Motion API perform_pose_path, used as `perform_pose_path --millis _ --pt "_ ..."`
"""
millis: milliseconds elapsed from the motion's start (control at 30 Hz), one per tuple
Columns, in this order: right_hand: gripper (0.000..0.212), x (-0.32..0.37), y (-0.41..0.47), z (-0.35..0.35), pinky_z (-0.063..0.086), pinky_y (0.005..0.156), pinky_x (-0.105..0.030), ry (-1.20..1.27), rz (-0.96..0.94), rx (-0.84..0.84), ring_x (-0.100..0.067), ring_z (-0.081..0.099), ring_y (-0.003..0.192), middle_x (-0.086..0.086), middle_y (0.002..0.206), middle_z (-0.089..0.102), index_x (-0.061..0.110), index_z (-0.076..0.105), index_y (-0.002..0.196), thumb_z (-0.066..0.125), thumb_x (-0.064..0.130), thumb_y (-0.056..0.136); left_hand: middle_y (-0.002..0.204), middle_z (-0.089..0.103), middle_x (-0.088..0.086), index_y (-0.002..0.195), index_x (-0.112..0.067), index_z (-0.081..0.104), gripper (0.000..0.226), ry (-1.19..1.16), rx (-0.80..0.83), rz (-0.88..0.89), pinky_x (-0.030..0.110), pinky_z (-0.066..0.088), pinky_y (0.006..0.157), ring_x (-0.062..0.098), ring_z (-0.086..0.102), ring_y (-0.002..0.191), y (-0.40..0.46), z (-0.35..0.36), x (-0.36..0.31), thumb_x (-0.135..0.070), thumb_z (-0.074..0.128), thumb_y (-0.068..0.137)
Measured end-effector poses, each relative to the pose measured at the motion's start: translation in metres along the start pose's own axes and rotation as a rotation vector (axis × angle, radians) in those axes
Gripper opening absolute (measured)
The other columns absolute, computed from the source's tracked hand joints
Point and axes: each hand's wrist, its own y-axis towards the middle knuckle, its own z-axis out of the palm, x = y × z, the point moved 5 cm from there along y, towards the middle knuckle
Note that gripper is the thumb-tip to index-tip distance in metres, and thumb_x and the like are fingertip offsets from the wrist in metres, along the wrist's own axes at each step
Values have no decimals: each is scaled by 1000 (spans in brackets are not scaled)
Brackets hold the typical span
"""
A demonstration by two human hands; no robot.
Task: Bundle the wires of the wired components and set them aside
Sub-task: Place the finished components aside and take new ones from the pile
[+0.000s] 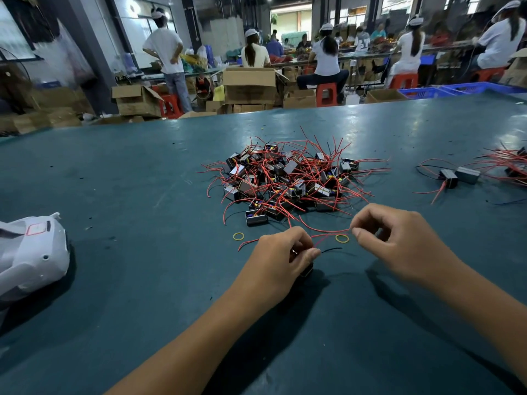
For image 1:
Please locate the person's left hand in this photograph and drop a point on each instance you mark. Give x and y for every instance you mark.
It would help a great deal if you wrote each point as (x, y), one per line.
(276, 267)

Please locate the person's right hand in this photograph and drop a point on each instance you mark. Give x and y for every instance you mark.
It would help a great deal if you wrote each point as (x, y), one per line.
(408, 242)

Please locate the person's left forearm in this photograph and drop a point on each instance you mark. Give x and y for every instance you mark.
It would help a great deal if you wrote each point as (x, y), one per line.
(181, 358)

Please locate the person's right forearm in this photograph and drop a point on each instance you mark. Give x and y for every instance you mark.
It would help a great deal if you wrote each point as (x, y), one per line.
(490, 312)

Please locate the yellow rubber band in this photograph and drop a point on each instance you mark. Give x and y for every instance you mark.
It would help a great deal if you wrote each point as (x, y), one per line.
(233, 236)
(337, 238)

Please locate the shallow cardboard box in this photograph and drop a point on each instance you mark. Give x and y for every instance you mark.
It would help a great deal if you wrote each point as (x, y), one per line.
(384, 95)

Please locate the blue plastic crate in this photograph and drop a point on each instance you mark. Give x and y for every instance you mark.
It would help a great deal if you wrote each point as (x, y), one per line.
(486, 89)
(420, 93)

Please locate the red plastic stool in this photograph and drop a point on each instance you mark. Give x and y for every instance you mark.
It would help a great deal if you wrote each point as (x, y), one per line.
(326, 94)
(403, 80)
(492, 74)
(170, 105)

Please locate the low cardboard box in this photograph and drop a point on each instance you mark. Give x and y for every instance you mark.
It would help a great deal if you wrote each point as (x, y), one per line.
(300, 98)

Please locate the large closed cardboard box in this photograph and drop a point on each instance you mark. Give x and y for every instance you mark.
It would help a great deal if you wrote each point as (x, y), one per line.
(249, 84)

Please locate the tilted cardboard box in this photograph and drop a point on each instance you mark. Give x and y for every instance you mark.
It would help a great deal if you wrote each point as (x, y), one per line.
(517, 70)

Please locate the open cardboard box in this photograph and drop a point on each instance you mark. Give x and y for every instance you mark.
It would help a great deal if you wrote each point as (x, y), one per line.
(138, 98)

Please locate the white plastic shell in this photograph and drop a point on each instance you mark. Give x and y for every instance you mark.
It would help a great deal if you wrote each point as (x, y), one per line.
(33, 255)

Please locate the black standing fan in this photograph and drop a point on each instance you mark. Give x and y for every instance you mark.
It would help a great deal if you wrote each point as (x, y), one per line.
(16, 82)

